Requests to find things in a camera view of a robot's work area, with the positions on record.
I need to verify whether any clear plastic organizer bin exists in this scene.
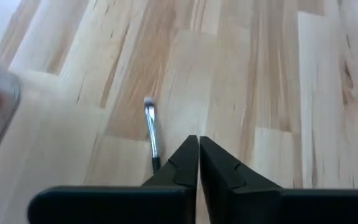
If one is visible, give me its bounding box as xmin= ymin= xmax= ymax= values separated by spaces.
xmin=0 ymin=46 xmax=22 ymax=181

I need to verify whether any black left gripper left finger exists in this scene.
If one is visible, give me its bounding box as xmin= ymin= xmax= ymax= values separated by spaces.
xmin=28 ymin=134 xmax=200 ymax=224

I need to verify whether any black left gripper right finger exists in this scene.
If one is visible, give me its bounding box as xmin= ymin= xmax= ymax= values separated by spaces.
xmin=200 ymin=136 xmax=358 ymax=224

